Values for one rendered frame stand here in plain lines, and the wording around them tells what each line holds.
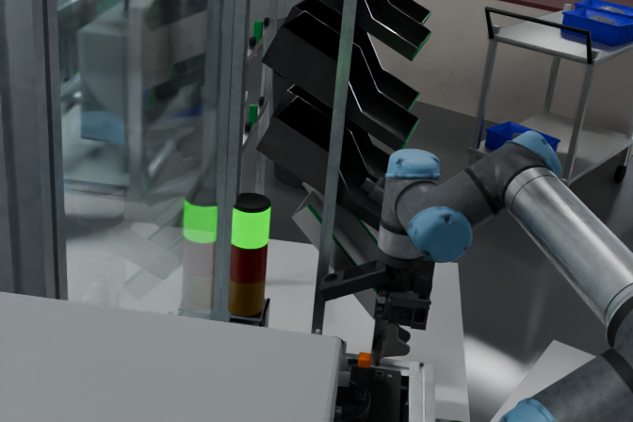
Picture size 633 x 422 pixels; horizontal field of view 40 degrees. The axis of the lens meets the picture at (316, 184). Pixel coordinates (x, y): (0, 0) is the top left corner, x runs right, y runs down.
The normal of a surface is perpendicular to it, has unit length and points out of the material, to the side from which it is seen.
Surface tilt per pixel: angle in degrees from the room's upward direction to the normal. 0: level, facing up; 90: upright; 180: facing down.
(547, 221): 61
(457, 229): 90
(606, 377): 36
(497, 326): 0
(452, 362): 0
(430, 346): 0
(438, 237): 90
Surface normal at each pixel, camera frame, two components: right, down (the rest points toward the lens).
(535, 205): -0.78, -0.39
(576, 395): -0.49, -0.71
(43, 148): 0.99, 0.12
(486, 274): 0.08, -0.91
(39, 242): -0.11, 0.40
